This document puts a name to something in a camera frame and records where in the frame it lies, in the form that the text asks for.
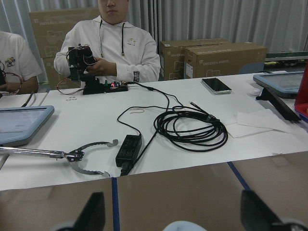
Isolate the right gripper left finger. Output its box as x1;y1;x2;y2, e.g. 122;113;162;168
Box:
73;192;105;231

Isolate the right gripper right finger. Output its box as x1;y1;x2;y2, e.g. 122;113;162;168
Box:
241;190;284;231

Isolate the light blue cup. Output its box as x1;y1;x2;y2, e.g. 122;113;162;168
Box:
163;220;206;231

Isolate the white grabber tool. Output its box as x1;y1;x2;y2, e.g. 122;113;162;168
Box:
0;139;118;178

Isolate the black power adapter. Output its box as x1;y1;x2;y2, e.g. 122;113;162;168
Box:
115;135;142;167

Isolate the teach pendant tablet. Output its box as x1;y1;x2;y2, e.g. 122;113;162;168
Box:
0;105;54;147
253;71;304;99

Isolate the smartphone on table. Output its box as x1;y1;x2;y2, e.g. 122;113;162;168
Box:
201;77;232;94

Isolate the cardboard box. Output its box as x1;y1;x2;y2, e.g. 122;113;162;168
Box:
184;42;267;78

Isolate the person in white hoodie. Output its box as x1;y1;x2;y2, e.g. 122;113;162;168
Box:
54;0;161;82

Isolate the coiled black cable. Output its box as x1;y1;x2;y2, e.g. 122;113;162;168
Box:
153;101;229;153

